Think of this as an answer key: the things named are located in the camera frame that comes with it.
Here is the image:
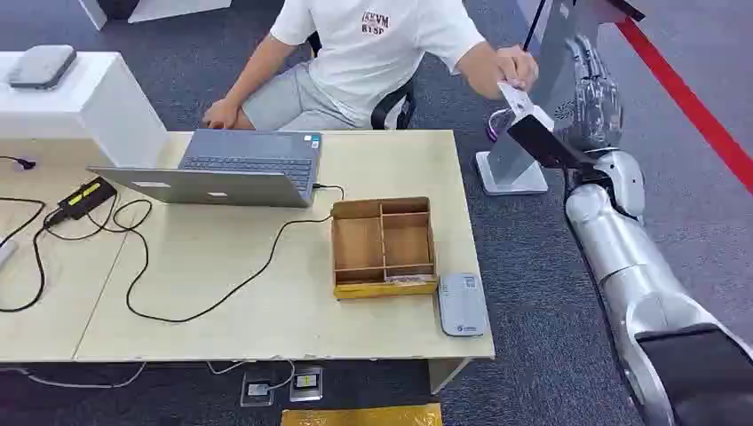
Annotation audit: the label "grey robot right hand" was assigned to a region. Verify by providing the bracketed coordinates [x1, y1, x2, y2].
[563, 34, 625, 155]

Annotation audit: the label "person's left hand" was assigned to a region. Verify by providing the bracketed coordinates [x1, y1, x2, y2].
[495, 43, 540, 93]

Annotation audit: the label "person's right hand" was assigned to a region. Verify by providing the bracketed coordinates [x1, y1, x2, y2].
[202, 97, 243, 131]

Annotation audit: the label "white printed card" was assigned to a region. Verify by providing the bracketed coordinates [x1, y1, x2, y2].
[497, 82, 536, 120]

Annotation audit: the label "black pole stand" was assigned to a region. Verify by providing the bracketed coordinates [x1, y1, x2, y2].
[521, 0, 550, 53]

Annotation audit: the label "grey laptop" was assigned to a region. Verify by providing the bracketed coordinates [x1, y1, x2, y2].
[86, 129, 323, 209]

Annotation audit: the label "grey kiosk stand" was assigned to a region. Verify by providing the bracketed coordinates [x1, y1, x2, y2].
[474, 0, 646, 197]

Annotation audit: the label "white furniture piece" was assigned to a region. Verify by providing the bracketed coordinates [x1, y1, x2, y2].
[78, 0, 234, 32]

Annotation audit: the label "black office chair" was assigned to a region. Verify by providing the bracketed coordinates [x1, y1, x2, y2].
[306, 31, 417, 131]

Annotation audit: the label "white cabinet block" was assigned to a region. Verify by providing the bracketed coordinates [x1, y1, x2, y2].
[0, 51, 170, 170]

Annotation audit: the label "person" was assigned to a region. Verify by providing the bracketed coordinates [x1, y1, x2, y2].
[241, 0, 487, 131]

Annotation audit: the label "black power adapter yellow labels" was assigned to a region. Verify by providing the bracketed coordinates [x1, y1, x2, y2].
[57, 176, 118, 222]

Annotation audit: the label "grey flat device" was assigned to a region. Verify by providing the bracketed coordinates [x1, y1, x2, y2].
[6, 44, 78, 91]

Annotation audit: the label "wooden compartment box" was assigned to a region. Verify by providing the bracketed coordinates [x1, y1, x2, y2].
[329, 196, 440, 300]

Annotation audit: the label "grey card reader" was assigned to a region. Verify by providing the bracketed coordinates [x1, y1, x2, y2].
[435, 272, 490, 339]

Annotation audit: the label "floor socket with plug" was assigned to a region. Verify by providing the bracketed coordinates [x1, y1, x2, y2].
[239, 369, 275, 408]

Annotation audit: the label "floor socket yellow label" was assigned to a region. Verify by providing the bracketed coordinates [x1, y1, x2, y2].
[289, 367, 325, 404]

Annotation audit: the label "pale desk leg panel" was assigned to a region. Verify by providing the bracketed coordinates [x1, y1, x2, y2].
[427, 357, 473, 394]

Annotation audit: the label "yellow package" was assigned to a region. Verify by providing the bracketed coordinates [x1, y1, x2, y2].
[280, 402, 444, 426]

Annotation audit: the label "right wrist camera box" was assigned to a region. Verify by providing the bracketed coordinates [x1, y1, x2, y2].
[506, 104, 597, 173]

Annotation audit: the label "clear purple strap loop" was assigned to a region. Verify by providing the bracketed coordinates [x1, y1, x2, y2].
[486, 107, 517, 144]

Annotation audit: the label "black laptop charger cable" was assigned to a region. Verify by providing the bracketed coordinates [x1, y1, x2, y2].
[44, 183, 347, 325]

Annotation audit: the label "black plug with cable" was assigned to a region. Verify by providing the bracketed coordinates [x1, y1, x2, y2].
[0, 154, 38, 172]

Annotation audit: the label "black mains cable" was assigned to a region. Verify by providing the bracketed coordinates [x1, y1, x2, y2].
[0, 196, 67, 313]

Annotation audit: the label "white cable to socket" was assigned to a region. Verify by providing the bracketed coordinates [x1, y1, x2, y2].
[205, 359, 296, 393]

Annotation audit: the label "grey floor cable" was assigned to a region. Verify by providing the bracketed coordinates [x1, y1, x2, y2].
[0, 361, 147, 391]

